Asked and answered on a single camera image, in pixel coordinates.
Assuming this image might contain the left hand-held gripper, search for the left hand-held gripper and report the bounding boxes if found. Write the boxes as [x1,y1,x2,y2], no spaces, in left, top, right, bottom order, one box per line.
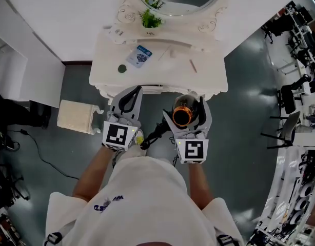
[102,85,144,153]

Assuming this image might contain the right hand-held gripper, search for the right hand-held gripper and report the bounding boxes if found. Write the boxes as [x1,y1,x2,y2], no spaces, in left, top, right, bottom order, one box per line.
[162,96,213,166]

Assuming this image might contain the black hair dryer cord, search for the black hair dryer cord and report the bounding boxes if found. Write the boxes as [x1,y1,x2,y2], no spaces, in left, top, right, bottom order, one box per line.
[140,116,173,151]

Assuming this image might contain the white dressing table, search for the white dressing table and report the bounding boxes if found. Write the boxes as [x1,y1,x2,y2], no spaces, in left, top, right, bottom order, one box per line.
[88,0,229,106]

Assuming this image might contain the person's left forearm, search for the person's left forearm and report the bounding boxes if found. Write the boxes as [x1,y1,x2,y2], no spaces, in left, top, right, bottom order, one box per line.
[72,146,117,203]

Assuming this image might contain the person's right forearm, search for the person's right forearm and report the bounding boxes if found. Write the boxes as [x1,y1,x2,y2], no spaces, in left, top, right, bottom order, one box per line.
[188,162,214,211]

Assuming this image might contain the white yellow-soled shoe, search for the white yellow-soled shoe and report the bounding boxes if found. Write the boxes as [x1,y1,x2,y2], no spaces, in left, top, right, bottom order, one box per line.
[134,129,145,146]

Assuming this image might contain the person's beige trousers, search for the person's beige trousers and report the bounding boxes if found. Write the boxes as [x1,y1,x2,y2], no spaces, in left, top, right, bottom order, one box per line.
[119,143,148,161]

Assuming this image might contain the blue face mask packet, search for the blue face mask packet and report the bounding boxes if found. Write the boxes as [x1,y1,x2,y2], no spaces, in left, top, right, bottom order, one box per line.
[126,45,153,69]

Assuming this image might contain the cream upholstered stool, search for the cream upholstered stool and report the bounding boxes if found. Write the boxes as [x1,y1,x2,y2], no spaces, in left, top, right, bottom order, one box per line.
[56,99,104,135]

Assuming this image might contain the thin white stick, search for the thin white stick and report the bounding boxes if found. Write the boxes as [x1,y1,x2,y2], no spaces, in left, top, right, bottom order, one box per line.
[158,45,171,61]

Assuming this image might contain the white paper packet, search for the white paper packet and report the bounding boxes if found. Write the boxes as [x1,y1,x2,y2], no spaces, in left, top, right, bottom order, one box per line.
[103,26,137,46]

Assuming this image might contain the green potted plant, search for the green potted plant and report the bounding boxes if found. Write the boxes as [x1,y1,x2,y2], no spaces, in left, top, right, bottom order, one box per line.
[139,8,165,37]

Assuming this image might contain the person's white shirt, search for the person's white shirt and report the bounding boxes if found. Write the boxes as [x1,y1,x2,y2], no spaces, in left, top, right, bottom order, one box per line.
[46,156,244,246]

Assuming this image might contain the grey office chair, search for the grey office chair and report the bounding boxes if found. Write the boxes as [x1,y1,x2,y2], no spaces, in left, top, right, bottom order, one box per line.
[261,110,302,150]

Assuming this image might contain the black office chair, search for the black office chair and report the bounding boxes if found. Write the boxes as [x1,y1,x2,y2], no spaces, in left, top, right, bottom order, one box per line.
[277,74,312,115]

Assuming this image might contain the white rack with equipment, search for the white rack with equipment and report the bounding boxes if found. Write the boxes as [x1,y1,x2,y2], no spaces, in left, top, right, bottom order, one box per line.
[249,147,315,246]

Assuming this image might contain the black floor cable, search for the black floor cable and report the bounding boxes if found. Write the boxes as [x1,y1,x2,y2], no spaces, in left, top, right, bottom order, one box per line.
[20,129,80,180]

